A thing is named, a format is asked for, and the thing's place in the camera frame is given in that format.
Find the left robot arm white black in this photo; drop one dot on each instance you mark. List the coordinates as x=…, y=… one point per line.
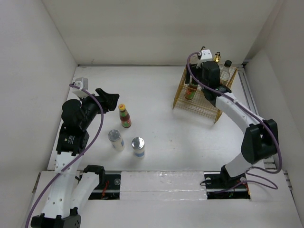
x=66, y=199

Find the tall glass cruet dark contents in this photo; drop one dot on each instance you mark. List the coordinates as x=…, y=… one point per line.
x=217, y=57

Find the yellow wire rack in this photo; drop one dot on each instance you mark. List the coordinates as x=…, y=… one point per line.
x=199, y=103

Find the chili sauce bottle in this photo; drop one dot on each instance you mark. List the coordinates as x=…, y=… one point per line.
x=124, y=116
x=191, y=90

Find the white shaker silver lid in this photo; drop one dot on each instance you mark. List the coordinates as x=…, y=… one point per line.
x=116, y=140
x=138, y=145

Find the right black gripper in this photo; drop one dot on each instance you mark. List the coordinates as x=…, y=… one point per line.
x=194, y=68

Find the aluminium side rail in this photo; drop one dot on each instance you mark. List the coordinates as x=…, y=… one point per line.
x=269, y=163

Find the dark vinegar bottle black cap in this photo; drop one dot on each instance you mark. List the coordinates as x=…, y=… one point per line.
x=225, y=72

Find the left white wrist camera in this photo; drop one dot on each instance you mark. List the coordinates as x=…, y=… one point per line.
x=82, y=83

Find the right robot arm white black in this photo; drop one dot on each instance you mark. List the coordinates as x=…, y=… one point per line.
x=260, y=136

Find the black metal base rail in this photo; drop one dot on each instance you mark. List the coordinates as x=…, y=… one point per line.
x=109, y=189

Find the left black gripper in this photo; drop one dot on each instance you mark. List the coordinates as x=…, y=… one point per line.
x=108, y=100

